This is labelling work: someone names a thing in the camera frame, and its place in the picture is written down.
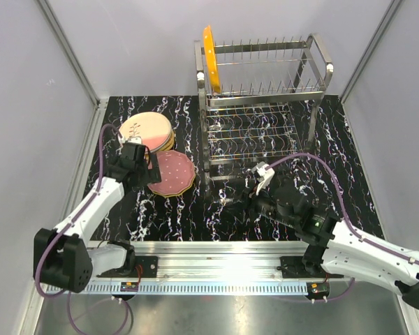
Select orange dotted scalloped plate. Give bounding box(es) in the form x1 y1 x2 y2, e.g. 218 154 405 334
203 25 221 94

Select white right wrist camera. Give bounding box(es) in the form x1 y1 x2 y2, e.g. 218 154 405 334
251 162 274 195

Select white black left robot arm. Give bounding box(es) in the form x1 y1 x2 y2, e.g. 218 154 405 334
34 142 161 297

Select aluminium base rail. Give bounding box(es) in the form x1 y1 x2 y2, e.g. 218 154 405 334
33 240 413 280

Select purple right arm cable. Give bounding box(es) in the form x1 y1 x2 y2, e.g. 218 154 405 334
263 152 419 303

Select white slotted cable duct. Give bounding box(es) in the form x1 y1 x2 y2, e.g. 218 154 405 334
88 281 308 296

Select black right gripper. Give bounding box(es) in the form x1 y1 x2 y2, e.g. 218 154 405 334
223 179 298 228

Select pink dotted scalloped plate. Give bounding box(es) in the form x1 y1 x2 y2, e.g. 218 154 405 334
147 150 196 198

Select beige pink leaf plate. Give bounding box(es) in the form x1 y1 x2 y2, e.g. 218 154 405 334
119 112 172 152

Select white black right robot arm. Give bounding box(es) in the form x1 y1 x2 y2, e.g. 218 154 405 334
242 184 419 310

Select stainless steel dish rack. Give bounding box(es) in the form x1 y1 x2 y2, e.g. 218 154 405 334
194 33 334 180

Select tan plates under leaf plate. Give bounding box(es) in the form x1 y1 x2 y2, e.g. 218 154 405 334
140 128 175 154

